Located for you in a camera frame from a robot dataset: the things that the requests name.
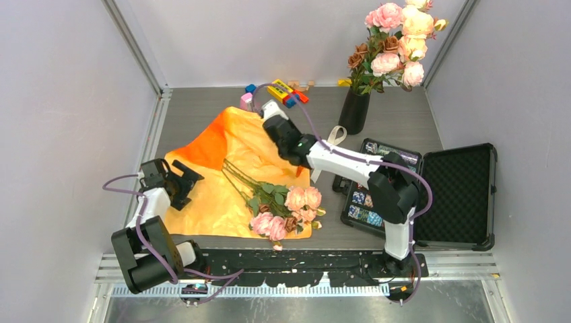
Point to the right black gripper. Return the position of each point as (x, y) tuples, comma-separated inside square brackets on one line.
[(293, 127)]

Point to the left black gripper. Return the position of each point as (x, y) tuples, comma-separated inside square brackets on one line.
[(187, 182)]

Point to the cream printed ribbon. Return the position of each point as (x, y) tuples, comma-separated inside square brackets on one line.
[(336, 136)]

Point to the orange yellow wrapping paper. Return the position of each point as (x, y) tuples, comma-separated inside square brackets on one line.
[(216, 208)]

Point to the orange flower bouquet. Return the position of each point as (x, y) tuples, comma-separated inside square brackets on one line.
[(278, 211)]

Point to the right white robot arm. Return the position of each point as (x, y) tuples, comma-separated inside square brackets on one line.
[(393, 187)]

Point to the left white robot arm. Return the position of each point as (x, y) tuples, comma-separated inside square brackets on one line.
[(145, 251)]

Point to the black vase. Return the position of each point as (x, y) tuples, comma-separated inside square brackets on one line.
[(354, 112)]

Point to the pink flowers in vase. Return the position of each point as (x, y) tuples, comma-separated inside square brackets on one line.
[(395, 47)]

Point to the red blue toy blocks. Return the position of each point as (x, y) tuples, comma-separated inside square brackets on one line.
[(295, 98)]

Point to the yellow toy block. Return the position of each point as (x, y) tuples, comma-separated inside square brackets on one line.
[(279, 90)]

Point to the wooden toy pieces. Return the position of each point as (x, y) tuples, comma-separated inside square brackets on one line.
[(299, 86)]

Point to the pink metronome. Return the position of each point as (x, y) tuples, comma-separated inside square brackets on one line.
[(246, 102)]

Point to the blue toy block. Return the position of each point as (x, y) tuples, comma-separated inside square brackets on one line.
[(250, 88)]

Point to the small yellow toy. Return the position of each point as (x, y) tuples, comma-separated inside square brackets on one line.
[(344, 82)]

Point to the black poker chip case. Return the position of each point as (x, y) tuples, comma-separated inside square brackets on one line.
[(463, 186)]

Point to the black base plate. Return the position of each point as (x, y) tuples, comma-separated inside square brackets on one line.
[(301, 268)]

